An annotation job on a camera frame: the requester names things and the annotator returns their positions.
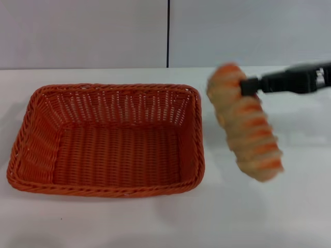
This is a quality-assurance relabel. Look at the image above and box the orange striped bread loaf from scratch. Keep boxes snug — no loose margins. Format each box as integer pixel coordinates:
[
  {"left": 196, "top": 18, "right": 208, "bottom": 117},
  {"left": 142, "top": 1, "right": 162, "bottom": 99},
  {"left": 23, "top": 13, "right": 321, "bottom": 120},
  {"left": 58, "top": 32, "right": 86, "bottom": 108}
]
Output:
[{"left": 205, "top": 61, "right": 285, "bottom": 183}]

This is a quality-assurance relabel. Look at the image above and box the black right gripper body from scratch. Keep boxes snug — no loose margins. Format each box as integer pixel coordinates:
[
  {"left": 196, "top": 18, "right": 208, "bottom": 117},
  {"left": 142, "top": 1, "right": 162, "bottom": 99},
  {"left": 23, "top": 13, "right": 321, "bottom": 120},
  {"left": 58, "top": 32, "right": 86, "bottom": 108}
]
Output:
[{"left": 314, "top": 60, "right": 331, "bottom": 91}]

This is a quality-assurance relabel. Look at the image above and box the orange woven plastic basket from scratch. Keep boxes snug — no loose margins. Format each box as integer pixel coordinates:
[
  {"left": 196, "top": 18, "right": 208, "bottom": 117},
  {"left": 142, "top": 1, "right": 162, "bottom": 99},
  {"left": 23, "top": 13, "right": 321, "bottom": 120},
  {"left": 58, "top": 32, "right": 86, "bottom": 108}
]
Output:
[{"left": 6, "top": 83, "right": 206, "bottom": 198}]

